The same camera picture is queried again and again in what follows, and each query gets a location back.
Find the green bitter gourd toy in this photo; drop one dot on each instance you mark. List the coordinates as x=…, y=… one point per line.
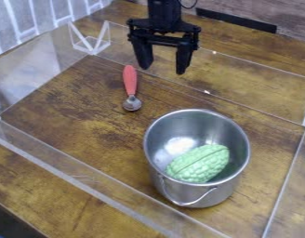
x=200, y=164

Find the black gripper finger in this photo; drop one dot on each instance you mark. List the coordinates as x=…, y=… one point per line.
x=143, y=52
x=183, y=58

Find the clear acrylic corner bracket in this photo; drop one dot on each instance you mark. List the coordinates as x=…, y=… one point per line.
x=90, y=44

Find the black wall strip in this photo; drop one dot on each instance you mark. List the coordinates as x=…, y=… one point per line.
x=252, y=24

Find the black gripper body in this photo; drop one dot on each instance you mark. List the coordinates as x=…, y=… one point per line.
x=163, y=28

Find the stainless steel pot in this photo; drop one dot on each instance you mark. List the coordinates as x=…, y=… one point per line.
x=176, y=133

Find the orange handled metal spoon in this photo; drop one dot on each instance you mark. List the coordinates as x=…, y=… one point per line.
x=132, y=102

